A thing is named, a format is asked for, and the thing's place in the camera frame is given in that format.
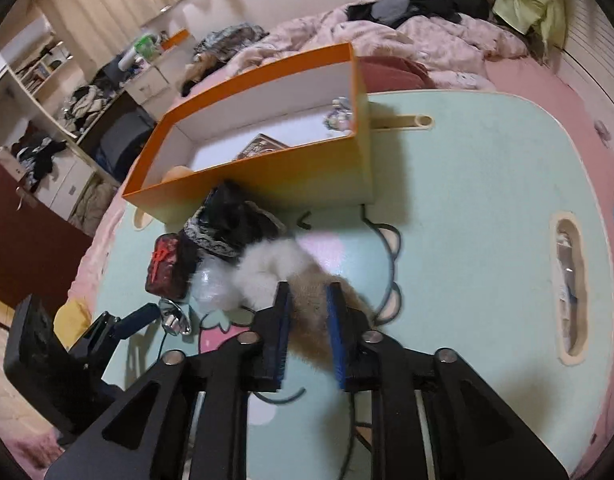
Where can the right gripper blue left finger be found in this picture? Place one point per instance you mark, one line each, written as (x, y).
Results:
(186, 416)

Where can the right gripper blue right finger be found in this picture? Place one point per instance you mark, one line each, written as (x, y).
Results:
(432, 415)

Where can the round metal mirror tin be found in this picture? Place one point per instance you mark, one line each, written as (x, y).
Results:
(173, 320)

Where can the clear bubble wrap bag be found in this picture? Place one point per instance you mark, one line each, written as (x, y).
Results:
(212, 288)

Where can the red charm packet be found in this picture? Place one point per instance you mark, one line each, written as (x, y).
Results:
(165, 278)

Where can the tan plush toy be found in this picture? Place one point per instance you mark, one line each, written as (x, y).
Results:
(309, 337)

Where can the black lace fabric pouch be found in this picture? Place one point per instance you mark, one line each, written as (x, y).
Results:
(227, 222)

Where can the white fluffy pompom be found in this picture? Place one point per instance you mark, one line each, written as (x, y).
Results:
(263, 265)

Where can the orange gradient cardboard box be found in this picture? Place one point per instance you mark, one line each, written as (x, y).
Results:
(264, 131)

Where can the dark red pillow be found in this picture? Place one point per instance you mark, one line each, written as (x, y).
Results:
(389, 73)

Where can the patterned clothes heap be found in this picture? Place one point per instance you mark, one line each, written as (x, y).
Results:
(215, 50)

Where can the dark clothes pile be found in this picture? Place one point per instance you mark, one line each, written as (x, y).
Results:
(394, 13)

